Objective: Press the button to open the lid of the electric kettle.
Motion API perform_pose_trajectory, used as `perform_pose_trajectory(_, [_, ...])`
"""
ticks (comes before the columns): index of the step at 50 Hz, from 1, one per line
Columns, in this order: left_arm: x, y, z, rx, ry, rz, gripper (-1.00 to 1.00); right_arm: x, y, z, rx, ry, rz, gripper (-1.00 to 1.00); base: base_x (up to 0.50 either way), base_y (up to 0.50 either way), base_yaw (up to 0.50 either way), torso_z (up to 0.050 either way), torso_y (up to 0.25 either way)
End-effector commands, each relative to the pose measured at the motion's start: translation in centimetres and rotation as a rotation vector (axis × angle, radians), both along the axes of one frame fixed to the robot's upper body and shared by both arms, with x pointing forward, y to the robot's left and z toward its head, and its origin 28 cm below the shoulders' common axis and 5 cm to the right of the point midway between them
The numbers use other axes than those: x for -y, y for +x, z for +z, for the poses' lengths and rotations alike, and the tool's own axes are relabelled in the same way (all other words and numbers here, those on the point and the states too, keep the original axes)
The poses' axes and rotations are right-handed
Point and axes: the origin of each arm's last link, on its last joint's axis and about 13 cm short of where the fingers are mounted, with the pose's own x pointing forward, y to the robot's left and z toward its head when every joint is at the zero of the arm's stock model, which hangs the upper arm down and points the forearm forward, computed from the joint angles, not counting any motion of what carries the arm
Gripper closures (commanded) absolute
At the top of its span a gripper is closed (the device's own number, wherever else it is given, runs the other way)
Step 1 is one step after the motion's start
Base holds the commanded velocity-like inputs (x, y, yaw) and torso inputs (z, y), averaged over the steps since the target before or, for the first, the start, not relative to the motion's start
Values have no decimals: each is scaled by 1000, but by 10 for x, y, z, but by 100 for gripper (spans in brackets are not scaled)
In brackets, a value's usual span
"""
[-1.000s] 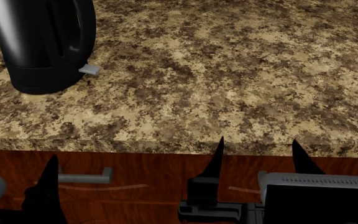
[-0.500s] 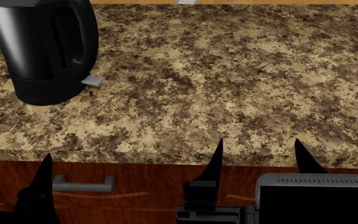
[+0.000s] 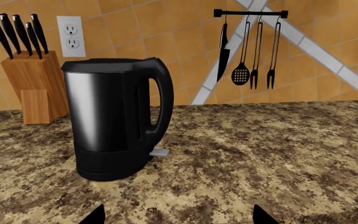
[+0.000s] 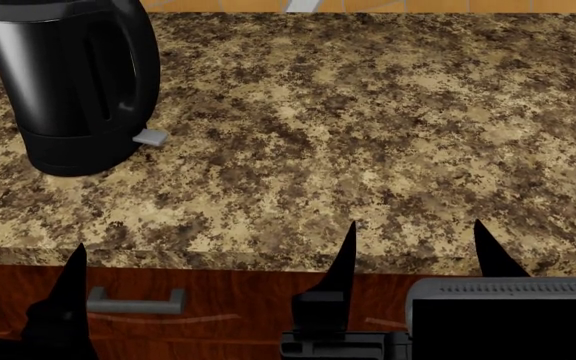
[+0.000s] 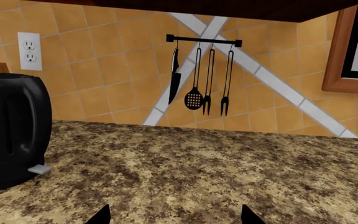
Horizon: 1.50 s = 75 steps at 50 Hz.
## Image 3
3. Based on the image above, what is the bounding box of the black electric kettle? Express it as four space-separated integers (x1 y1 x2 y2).
60 57 175 182

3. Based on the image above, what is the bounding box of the black handled knife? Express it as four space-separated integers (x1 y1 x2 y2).
12 14 34 57
25 22 44 60
30 13 49 55
0 21 14 60
0 13 22 56

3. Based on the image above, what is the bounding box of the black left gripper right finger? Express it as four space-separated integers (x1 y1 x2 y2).
252 203 279 224

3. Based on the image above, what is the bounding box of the black utensil wall rail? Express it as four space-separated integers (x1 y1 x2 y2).
213 9 289 19

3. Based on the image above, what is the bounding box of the black slotted skimmer spoon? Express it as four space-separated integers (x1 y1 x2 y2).
231 15 252 86

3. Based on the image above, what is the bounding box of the black hanging kitchen knife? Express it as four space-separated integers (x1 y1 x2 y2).
216 15 231 83

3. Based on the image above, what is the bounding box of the black hanging meat fork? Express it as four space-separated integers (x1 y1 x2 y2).
266 15 282 90
249 15 264 91

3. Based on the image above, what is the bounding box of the wooden knife block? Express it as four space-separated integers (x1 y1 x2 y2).
1 50 70 125

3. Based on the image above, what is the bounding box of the white wall power outlet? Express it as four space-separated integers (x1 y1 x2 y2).
56 15 86 58

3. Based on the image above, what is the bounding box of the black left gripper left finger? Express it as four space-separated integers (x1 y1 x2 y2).
78 203 106 224

